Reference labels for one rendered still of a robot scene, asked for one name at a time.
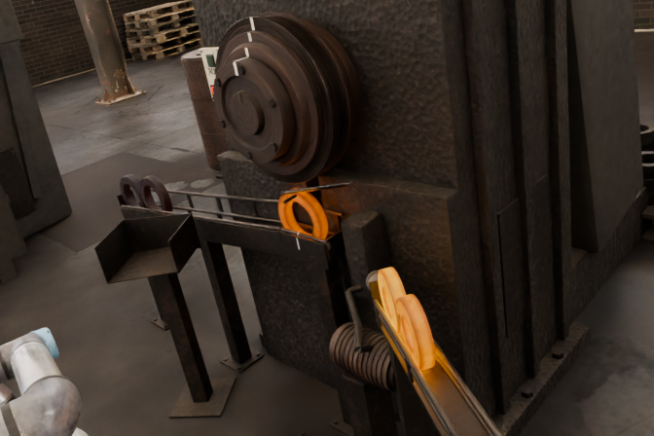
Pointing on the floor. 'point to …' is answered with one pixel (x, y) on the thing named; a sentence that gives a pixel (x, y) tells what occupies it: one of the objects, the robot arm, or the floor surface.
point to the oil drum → (203, 107)
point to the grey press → (24, 137)
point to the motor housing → (366, 381)
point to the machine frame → (427, 150)
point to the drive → (601, 117)
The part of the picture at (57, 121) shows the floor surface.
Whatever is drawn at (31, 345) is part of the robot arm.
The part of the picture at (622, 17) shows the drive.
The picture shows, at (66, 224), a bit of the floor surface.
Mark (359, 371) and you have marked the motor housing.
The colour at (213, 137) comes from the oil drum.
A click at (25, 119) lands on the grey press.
